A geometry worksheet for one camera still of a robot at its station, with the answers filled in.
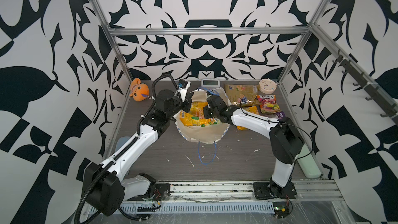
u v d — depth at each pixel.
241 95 1.05
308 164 0.79
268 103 1.05
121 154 0.44
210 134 0.80
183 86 0.63
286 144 0.49
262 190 0.74
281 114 0.99
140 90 1.05
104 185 0.39
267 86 1.15
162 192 0.74
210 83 1.20
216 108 0.69
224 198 0.73
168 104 0.56
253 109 0.98
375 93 0.55
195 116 0.94
